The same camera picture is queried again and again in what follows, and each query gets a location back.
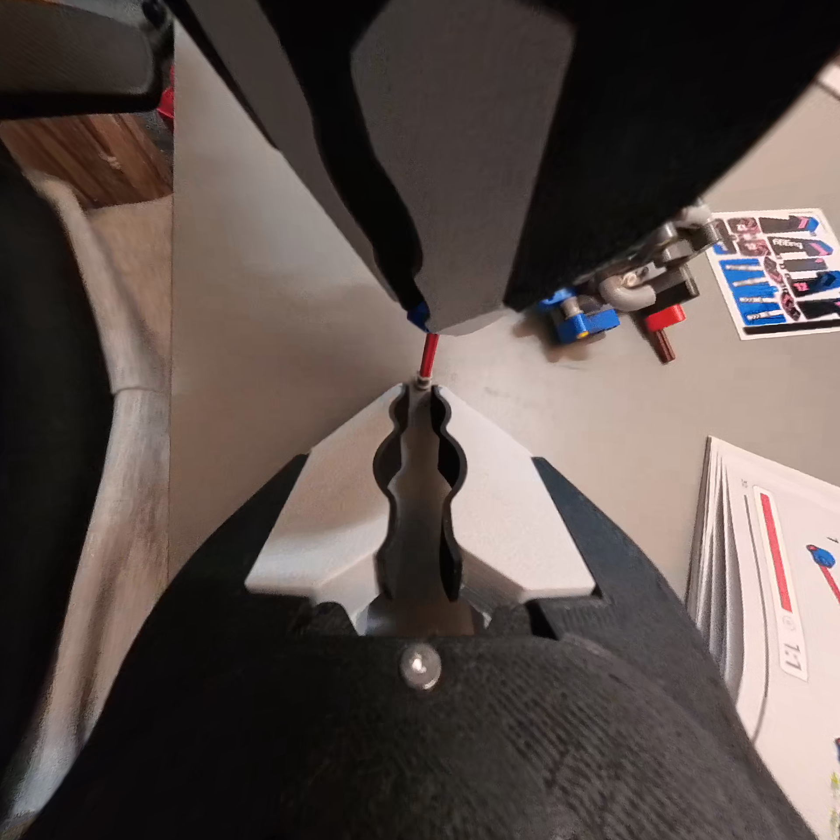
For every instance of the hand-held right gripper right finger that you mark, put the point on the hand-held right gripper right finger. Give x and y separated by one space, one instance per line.
512 525

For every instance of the small blue lego connector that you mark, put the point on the small blue lego connector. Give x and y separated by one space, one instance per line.
418 317

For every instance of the grey and blue lego assembly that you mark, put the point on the grey and blue lego assembly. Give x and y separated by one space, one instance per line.
630 289

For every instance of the lego sticker sheet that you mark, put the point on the lego sticker sheet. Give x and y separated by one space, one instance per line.
781 275

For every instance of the lego instruction booklet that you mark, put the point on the lego instruction booklet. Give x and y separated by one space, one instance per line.
781 623

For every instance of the black office chair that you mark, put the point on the black office chair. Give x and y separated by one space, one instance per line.
46 459

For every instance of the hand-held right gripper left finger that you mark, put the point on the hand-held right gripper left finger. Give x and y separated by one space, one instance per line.
321 518

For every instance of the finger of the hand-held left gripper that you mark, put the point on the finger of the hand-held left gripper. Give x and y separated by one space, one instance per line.
289 105
466 164

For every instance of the red lego axle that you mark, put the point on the red lego axle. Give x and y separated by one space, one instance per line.
430 354

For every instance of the brown wooden panel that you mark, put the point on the brown wooden panel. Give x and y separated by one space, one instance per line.
85 154

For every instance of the small red plastic item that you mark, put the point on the small red plastic item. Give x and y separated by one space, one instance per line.
167 98

